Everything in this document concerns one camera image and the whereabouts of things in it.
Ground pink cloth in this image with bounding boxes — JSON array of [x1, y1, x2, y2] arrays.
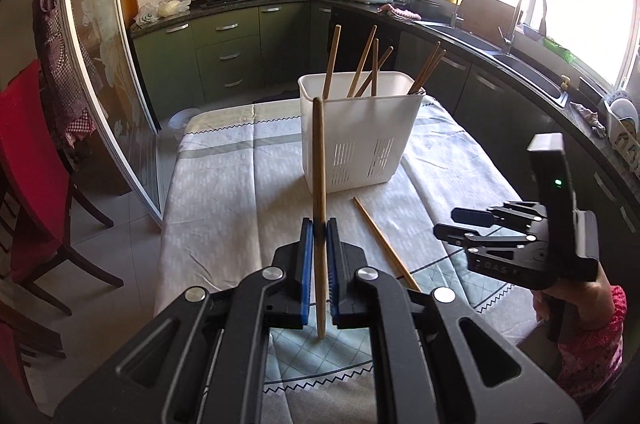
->
[[377, 2, 422, 22]]

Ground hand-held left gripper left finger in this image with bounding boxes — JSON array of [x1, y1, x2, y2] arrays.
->
[[52, 218, 316, 424]]

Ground steel kitchen sink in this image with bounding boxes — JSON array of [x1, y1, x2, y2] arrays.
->
[[425, 21, 571, 107]]

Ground checkered apron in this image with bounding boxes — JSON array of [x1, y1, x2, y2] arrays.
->
[[32, 0, 98, 149]]

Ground brown cutting board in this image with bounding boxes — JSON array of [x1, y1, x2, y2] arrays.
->
[[457, 0, 518, 39]]

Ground white countertop holder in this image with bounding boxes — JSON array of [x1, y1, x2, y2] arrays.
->
[[602, 91, 640, 177]]

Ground green kitchen cabinets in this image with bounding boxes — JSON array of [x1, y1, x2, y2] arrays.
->
[[129, 0, 640, 255]]

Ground grey dish rag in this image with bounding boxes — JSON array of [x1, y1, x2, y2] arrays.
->
[[570, 102, 608, 139]]

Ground clear plastic bag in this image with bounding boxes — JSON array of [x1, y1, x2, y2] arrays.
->
[[157, 0, 193, 17]]

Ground white bowl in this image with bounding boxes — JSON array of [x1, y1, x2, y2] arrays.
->
[[169, 108, 199, 139]]

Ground patterned grey tablecloth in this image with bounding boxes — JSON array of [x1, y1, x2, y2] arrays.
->
[[154, 96, 541, 424]]

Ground floral glass sliding door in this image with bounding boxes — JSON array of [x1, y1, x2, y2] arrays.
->
[[52, 0, 166, 225]]

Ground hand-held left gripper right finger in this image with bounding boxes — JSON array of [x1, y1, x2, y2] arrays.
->
[[326, 218, 584, 424]]

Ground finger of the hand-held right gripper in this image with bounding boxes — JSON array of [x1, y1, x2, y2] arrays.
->
[[433, 223, 544, 255], [451, 202, 549, 225]]

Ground white plastic utensil basket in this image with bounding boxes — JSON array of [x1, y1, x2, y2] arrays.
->
[[298, 72, 427, 195]]

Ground person's right hand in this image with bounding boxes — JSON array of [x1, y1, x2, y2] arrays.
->
[[532, 276, 616, 321]]

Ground dark wooden chair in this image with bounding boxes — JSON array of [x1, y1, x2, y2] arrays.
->
[[0, 294, 68, 405]]

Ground red covered wooden chair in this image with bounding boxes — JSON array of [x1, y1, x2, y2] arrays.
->
[[0, 60, 126, 315]]

